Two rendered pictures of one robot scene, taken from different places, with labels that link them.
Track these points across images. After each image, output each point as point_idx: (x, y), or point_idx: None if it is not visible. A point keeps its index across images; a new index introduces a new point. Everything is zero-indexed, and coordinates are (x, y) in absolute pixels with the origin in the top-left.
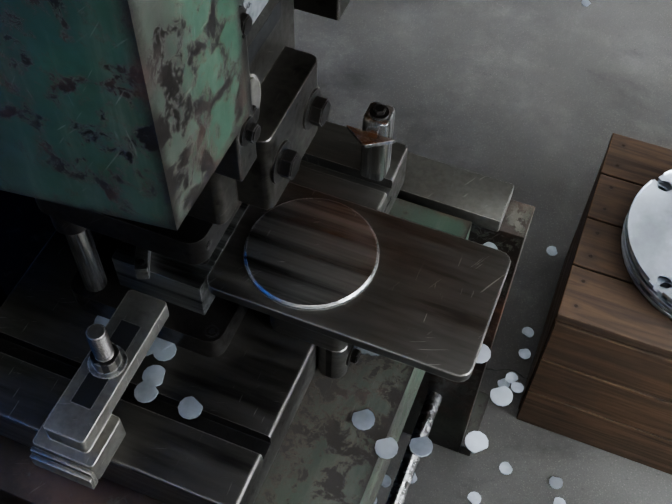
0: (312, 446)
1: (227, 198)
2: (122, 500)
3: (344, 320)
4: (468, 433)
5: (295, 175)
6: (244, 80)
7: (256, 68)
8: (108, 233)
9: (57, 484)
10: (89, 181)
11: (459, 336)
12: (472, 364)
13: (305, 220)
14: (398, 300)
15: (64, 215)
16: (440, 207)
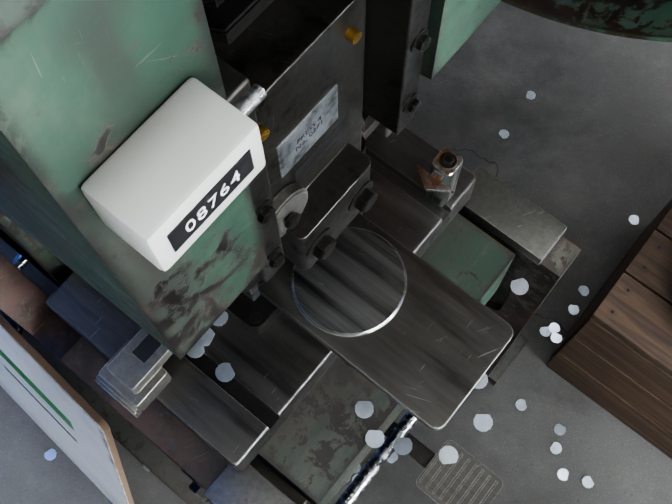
0: (317, 419)
1: None
2: (165, 414)
3: (356, 351)
4: (444, 446)
5: (328, 255)
6: (262, 249)
7: (310, 171)
8: None
9: None
10: (122, 308)
11: (444, 392)
12: (446, 420)
13: (352, 250)
14: (405, 345)
15: None
16: (494, 230)
